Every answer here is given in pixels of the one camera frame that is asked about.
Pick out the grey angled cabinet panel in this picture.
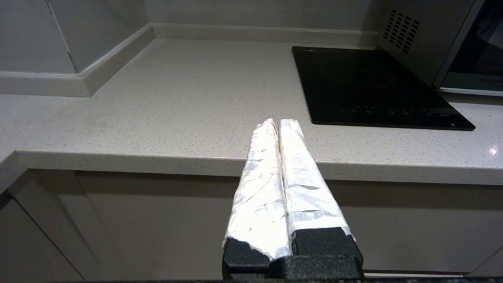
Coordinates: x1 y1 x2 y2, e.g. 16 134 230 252
5 169 132 283

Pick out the grey side cabinet door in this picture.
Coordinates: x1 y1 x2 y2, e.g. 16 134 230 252
0 193 84 283

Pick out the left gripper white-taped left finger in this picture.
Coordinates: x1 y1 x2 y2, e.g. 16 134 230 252
222 118 293 272

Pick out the black induction cooktop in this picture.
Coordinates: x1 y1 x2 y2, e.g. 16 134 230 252
292 46 476 131

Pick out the silver Panasonic microwave oven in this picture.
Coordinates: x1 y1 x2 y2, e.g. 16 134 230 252
377 0 503 97

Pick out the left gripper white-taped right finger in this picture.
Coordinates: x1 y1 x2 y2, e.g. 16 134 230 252
279 118 363 259

